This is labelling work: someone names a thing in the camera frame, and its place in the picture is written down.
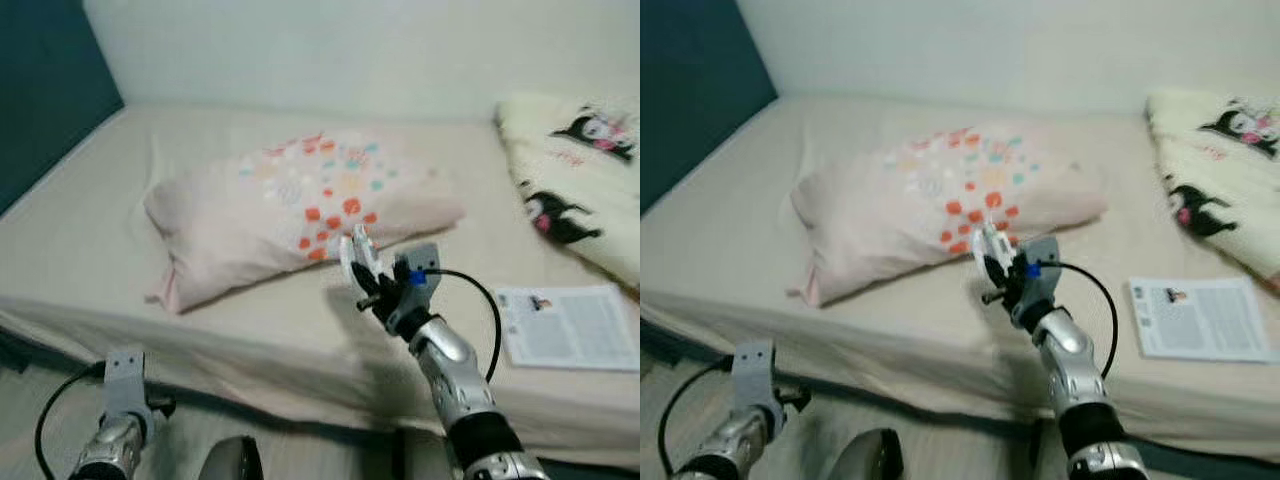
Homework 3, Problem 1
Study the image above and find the cream blanket with cartoon print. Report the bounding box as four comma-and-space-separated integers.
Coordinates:
494, 92, 641, 291
1145, 86, 1280, 281

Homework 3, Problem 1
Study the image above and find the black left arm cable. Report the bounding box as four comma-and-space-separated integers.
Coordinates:
34, 362, 109, 471
660, 358, 736, 476

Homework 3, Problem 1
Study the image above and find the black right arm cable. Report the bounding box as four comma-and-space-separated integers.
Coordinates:
425, 268, 502, 381
1040, 262, 1119, 379

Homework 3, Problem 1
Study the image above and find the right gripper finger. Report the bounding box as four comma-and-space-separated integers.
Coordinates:
984, 222, 1017, 273
972, 235, 998, 289
339, 236, 368, 291
352, 225, 387, 281

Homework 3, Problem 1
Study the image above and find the pink pillow with coloured dots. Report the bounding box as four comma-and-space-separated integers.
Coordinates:
790, 125, 1109, 309
143, 130, 467, 315

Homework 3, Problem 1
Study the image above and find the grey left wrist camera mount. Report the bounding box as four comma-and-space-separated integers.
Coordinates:
104, 347, 153, 421
730, 340, 777, 416

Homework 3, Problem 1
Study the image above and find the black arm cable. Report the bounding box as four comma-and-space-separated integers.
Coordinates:
1040, 262, 1119, 379
34, 362, 109, 471
660, 358, 736, 476
425, 268, 502, 381

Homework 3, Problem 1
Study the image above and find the bed mattress with beige sheet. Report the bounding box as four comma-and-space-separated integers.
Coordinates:
640, 95, 1280, 466
0, 95, 641, 471

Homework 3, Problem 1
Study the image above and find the dark teal bed base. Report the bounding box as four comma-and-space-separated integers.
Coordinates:
0, 320, 641, 479
640, 320, 1280, 479

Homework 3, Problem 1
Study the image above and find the white printed paper booklet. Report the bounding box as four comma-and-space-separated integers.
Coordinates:
1128, 277, 1280, 364
494, 284, 641, 373

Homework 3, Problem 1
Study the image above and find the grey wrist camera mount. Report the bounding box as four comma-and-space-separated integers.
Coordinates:
730, 340, 777, 416
395, 243, 441, 316
1022, 236, 1061, 311
104, 347, 153, 421

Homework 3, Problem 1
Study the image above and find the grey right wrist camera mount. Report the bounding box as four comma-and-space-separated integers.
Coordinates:
395, 243, 441, 316
1022, 236, 1061, 311

